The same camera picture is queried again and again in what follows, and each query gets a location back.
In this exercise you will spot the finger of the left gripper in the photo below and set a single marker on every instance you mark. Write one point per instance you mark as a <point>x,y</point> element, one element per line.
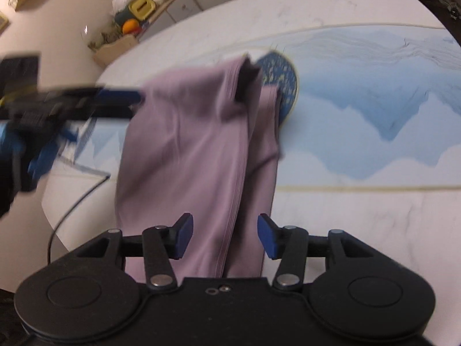
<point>118,97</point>
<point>113,112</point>

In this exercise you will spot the orange fruit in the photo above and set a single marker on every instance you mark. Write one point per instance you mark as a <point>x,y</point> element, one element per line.
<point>131,26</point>

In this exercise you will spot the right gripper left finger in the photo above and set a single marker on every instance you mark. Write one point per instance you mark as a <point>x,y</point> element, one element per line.
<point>160,245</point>

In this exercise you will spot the wooden side cabinet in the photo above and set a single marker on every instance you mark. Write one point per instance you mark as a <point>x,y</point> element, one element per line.
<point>108,42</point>

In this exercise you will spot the blue gloved left hand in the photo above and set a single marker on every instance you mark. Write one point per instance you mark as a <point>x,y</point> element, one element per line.
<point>27,154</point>

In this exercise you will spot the blue mountain table mat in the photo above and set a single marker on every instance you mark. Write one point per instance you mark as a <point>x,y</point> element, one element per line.
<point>363,106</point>

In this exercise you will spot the purple long-sleeve shirt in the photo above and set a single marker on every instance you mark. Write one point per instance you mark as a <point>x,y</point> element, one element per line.
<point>205,142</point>

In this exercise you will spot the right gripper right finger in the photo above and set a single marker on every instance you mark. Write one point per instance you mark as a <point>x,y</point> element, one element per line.
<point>289,245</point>

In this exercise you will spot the yellow lidded container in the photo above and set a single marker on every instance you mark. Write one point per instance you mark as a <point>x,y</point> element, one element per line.
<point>142,9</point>

